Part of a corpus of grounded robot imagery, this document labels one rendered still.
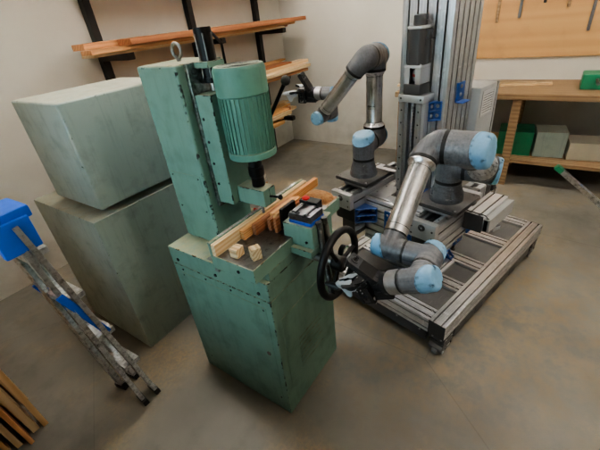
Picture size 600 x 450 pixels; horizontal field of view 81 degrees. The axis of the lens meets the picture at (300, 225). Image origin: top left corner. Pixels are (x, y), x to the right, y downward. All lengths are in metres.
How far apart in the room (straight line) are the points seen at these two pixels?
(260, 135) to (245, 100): 0.12
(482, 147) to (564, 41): 3.09
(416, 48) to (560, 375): 1.68
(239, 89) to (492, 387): 1.74
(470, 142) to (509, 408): 1.27
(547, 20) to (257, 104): 3.40
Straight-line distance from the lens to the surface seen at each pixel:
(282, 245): 1.31
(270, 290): 1.33
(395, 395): 1.96
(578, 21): 4.26
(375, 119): 2.03
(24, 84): 3.33
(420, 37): 1.76
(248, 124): 1.23
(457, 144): 1.24
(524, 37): 4.28
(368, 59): 1.87
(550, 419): 2.08
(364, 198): 2.00
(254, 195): 1.38
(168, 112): 1.45
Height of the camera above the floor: 1.63
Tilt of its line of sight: 31 degrees down
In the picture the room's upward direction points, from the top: 7 degrees counter-clockwise
